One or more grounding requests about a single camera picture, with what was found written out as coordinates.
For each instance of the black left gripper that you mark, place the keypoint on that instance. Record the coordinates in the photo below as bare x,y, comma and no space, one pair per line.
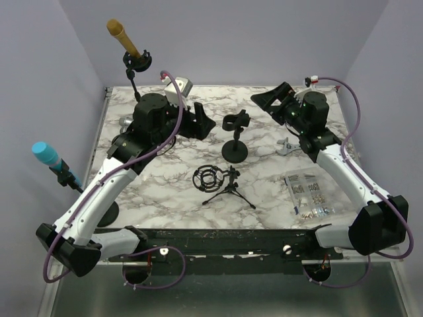
199,129

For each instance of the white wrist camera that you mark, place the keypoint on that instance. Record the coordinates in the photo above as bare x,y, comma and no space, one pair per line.
181,86
310,86

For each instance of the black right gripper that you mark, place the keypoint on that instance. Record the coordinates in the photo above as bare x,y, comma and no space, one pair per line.
283,91

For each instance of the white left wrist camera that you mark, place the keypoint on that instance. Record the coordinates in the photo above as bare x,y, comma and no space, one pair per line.
181,86

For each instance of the gold handheld microphone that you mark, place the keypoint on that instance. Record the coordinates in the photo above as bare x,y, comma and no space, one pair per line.
117,30

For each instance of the red handled adjustable wrench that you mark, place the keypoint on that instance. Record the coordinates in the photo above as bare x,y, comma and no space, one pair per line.
287,147

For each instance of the black round base mic stand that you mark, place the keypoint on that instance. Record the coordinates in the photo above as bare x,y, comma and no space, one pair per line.
235,151

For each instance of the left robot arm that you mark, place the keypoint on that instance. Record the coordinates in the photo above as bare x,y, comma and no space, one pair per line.
72,239

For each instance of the clear screw organizer box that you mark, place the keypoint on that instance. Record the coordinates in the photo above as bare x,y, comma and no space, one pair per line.
308,194

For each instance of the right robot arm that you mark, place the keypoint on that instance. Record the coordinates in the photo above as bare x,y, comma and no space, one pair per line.
380,222

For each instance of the black stand with gold mic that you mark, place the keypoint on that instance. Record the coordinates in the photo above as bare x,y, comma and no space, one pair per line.
136,65

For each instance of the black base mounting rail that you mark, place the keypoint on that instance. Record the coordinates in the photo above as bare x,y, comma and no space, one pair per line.
228,251

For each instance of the black stand with blue mic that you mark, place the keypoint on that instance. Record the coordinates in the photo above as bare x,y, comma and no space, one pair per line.
97,203

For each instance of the black tripod shock mount stand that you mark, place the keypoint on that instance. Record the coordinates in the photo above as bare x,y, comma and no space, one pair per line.
211,179

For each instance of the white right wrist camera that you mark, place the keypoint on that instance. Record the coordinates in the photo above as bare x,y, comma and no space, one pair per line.
310,86

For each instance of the blue handheld microphone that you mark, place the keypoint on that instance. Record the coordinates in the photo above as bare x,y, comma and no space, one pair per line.
47,155

